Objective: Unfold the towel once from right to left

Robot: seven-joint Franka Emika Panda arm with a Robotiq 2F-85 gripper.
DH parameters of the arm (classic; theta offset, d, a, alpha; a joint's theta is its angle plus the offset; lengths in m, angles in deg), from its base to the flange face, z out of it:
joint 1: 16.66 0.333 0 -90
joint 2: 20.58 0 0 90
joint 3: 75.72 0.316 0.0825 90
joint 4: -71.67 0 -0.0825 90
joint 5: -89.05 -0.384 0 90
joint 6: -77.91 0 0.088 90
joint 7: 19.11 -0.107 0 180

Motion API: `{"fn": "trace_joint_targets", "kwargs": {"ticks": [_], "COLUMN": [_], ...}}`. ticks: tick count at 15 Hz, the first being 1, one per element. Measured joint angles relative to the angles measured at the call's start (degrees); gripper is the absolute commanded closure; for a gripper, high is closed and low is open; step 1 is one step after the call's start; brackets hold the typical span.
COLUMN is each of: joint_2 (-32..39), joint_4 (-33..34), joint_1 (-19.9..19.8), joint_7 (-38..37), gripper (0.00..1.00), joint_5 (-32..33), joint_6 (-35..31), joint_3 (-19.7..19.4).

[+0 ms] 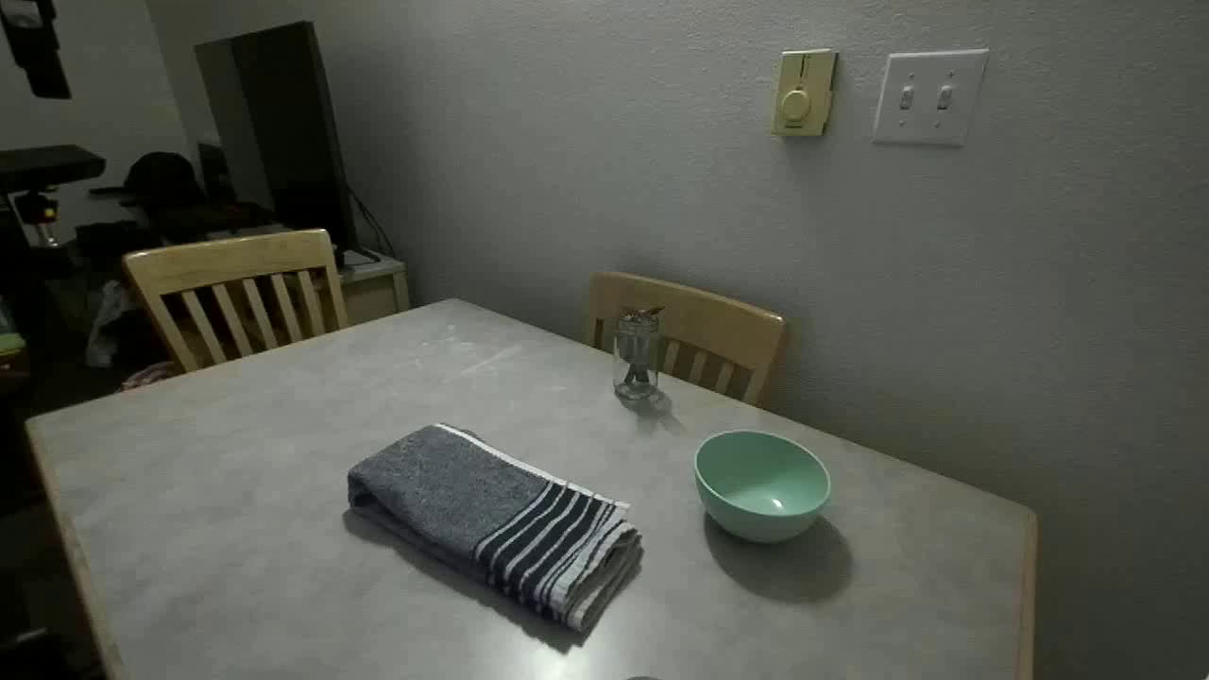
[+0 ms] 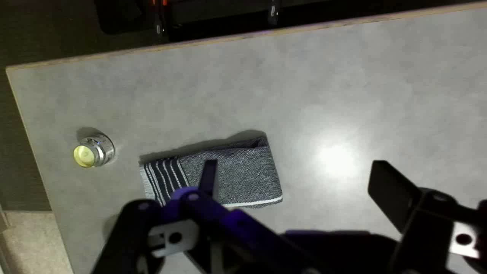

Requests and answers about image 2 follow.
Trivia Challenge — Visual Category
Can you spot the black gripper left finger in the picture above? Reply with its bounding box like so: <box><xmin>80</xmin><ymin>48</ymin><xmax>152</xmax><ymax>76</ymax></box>
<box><xmin>91</xmin><ymin>159</ymin><xmax>325</xmax><ymax>274</ymax></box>

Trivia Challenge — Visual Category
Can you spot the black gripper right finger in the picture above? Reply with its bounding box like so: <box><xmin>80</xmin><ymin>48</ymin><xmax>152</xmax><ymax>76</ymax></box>
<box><xmin>368</xmin><ymin>159</ymin><xmax>487</xmax><ymax>274</ymax></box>

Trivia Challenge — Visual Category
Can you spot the grey striped towel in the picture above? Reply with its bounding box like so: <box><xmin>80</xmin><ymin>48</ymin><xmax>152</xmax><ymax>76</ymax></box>
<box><xmin>140</xmin><ymin>129</ymin><xmax>283</xmax><ymax>207</ymax></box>

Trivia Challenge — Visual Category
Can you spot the dark chair beyond table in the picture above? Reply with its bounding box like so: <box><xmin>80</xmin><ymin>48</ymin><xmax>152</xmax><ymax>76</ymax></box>
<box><xmin>92</xmin><ymin>0</ymin><xmax>481</xmax><ymax>41</ymax></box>

